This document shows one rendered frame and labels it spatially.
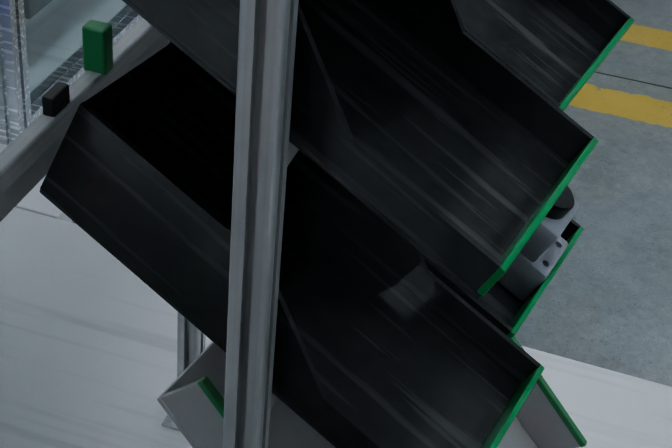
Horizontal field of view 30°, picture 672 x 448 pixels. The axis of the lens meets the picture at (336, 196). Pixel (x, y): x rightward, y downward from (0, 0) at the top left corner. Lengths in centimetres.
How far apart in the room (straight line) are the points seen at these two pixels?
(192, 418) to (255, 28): 29
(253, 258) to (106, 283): 75
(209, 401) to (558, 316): 205
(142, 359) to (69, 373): 7
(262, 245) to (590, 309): 221
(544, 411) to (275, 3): 54
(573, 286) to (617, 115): 78
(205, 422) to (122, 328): 56
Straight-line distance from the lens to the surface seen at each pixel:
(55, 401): 121
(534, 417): 99
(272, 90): 53
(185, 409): 73
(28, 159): 73
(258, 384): 64
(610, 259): 292
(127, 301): 131
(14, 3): 146
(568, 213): 81
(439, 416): 72
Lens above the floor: 171
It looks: 35 degrees down
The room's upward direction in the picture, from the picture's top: 6 degrees clockwise
